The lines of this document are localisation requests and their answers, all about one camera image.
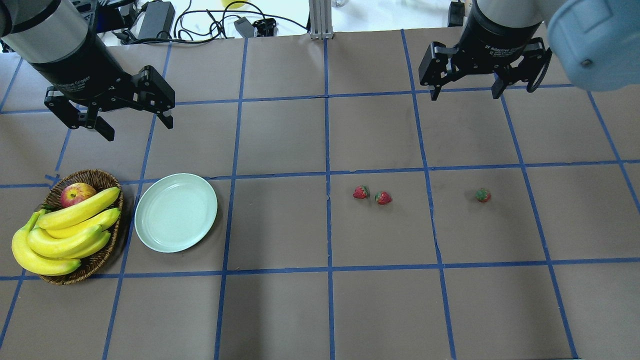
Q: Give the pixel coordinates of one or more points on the light green plate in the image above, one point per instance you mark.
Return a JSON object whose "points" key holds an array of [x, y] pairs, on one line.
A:
{"points": [[175, 213]]}

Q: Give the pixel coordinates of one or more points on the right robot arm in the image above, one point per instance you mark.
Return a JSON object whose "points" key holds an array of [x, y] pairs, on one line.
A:
{"points": [[597, 43]]}

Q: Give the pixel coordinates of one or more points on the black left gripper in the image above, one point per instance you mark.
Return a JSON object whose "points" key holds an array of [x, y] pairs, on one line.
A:
{"points": [[80, 65]]}

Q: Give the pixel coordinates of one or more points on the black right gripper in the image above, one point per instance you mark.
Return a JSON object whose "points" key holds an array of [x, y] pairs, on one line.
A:
{"points": [[492, 37]]}

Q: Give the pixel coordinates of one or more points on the black power adapter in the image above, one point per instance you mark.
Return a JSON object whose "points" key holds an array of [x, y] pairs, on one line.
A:
{"points": [[157, 19]]}

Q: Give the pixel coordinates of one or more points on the aluminium profile post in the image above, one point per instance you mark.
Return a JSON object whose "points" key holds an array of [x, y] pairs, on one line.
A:
{"points": [[320, 17]]}

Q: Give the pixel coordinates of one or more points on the yellow banana bunch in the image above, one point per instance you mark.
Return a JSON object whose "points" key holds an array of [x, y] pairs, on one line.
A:
{"points": [[52, 242]]}

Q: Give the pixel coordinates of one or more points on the wicker basket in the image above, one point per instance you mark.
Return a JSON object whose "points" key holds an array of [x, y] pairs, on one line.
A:
{"points": [[90, 265]]}

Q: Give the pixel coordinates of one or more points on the red apple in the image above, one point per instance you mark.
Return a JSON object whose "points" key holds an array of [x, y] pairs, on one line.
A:
{"points": [[75, 193]]}

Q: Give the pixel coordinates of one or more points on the red strawberry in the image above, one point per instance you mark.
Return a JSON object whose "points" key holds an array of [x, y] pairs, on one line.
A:
{"points": [[361, 192], [383, 198], [483, 195]]}

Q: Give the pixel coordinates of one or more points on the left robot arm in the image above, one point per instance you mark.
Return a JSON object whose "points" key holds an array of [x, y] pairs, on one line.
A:
{"points": [[44, 31]]}

